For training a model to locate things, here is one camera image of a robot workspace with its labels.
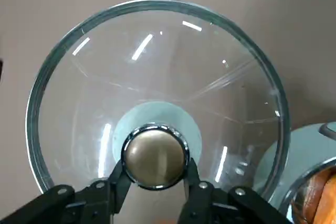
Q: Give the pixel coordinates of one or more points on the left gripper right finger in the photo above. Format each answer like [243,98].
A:
[223,208]

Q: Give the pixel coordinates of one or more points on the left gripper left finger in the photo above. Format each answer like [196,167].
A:
[65,203]

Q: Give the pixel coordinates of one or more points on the glass pot lid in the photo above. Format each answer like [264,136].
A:
[157,64]

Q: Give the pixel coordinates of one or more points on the stainless steel pot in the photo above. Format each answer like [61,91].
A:
[307,148]

